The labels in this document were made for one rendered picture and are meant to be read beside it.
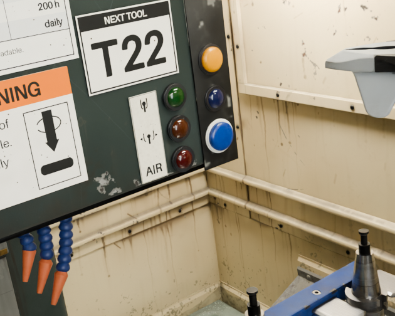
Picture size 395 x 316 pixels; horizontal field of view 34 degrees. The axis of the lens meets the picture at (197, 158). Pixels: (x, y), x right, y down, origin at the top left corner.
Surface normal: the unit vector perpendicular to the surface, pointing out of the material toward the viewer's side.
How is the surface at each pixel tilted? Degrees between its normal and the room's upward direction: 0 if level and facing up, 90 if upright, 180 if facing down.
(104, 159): 90
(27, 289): 90
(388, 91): 90
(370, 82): 90
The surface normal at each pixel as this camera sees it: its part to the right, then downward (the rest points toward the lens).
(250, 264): -0.79, 0.29
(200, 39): 0.60, 0.19
